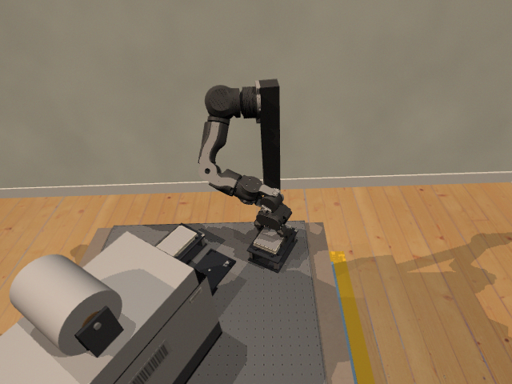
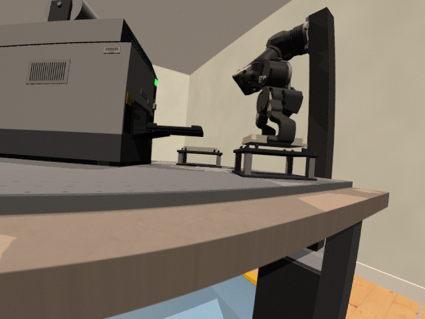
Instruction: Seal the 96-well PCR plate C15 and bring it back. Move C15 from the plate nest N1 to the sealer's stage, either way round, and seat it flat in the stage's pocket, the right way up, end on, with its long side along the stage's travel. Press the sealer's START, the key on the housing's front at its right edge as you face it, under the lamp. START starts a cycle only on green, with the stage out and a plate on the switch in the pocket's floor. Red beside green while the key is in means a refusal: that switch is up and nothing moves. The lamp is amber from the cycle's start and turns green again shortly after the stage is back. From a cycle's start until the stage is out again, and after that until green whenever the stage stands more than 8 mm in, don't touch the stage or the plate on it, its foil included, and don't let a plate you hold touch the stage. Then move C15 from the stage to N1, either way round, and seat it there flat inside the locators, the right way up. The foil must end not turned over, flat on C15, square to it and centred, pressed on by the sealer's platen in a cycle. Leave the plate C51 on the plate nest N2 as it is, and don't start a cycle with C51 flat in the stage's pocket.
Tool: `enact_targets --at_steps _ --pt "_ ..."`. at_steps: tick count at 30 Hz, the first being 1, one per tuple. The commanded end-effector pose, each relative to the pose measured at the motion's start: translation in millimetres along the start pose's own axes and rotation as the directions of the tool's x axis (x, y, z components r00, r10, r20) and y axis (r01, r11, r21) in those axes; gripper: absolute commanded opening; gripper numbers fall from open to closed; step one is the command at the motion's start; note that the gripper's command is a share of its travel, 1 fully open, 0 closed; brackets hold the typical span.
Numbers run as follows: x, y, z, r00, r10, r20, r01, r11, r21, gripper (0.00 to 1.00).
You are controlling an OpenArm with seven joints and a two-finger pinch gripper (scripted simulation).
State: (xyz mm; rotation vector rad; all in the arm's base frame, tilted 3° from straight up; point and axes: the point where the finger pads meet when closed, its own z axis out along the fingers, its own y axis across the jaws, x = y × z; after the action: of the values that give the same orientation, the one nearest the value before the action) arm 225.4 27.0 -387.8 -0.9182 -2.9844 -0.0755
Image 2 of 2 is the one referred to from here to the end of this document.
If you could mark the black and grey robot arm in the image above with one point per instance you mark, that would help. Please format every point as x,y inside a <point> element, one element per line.
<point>271,67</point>

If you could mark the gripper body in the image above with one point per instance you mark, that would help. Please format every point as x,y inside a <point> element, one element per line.
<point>291,99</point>

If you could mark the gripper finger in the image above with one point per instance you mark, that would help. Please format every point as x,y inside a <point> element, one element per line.
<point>261,122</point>
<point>286,126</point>

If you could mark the beige well plate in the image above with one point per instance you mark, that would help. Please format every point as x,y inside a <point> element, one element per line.
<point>262,140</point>

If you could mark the beige roll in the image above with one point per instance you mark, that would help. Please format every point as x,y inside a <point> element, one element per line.
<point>79,10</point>

